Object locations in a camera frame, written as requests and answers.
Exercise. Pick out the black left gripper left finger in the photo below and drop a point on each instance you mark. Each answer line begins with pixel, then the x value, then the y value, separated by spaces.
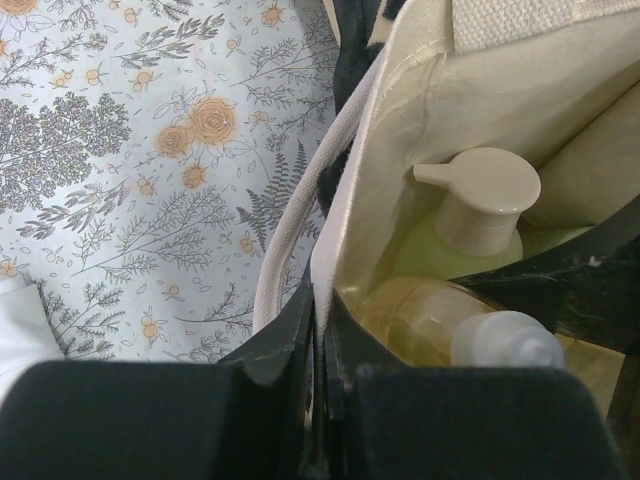
pixel 239 418

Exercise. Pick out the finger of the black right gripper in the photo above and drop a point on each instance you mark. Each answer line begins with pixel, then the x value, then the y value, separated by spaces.
pixel 587 292

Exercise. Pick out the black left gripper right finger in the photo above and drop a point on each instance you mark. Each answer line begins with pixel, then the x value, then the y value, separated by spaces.
pixel 387 420

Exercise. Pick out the amber liquid clear bottle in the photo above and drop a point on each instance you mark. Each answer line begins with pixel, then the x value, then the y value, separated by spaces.
pixel 433 323

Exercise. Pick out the green pump dispenser bottle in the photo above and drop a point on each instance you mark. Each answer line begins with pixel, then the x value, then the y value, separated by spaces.
pixel 473 227

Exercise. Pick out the beige canvas tote bag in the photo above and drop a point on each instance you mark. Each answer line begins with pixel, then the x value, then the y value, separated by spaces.
pixel 555 82

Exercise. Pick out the white folded cloth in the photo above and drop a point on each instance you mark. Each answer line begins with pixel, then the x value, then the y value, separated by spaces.
pixel 26 337

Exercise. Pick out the floral patterned table mat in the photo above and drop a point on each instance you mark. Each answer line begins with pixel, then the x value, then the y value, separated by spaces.
pixel 148 151

